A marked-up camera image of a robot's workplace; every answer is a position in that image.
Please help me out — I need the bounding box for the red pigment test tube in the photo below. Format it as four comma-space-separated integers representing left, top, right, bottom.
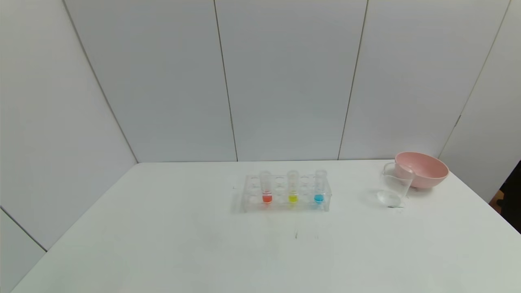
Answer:
259, 171, 272, 204

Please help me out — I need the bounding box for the blue pigment test tube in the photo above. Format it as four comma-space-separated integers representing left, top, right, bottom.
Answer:
314, 170, 328, 205

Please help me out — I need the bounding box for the yellow pigment test tube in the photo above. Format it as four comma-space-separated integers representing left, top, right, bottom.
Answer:
287, 170, 300, 204

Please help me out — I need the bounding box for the clear acrylic test tube rack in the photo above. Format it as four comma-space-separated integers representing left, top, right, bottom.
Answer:
240, 174, 332, 213

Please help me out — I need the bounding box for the clear glass beaker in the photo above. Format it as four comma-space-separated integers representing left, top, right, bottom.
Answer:
376, 162, 416, 208

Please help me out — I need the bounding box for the pink plastic bowl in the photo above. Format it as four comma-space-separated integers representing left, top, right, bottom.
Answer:
394, 152, 450, 189

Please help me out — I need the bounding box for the black bulky background object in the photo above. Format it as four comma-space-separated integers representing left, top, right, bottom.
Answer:
497, 161, 521, 233

